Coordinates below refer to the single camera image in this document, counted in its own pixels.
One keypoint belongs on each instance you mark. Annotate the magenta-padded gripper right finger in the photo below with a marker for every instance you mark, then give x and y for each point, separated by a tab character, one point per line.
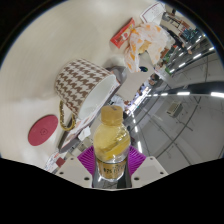
136	161

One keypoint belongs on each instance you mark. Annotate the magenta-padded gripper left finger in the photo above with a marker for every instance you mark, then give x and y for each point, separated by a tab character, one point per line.
86	160

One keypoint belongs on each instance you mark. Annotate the clear bottle of yellow tea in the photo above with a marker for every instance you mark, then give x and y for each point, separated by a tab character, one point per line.
111	146

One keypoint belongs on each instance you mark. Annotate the white paper napkin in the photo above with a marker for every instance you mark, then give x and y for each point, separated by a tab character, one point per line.
84	132

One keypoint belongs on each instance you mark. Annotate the flat round red coaster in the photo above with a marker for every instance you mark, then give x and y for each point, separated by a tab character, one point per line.
42	130

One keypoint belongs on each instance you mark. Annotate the ceiling air conditioner unit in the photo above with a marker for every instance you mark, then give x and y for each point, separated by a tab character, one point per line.
174	108

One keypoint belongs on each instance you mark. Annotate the brown houndstooth mug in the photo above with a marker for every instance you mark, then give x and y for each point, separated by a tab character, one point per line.
80	81

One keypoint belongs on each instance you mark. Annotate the group of ceiling lights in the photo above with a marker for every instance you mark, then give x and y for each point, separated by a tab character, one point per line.
183	93

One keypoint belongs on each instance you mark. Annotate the orange white food wrapper bag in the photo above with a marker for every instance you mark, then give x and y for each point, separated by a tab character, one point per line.
146	45

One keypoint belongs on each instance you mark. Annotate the red sauce packet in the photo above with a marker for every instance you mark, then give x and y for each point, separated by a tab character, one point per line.
122	33

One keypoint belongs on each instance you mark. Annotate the white printed card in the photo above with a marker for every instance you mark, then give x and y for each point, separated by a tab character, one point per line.
151	13

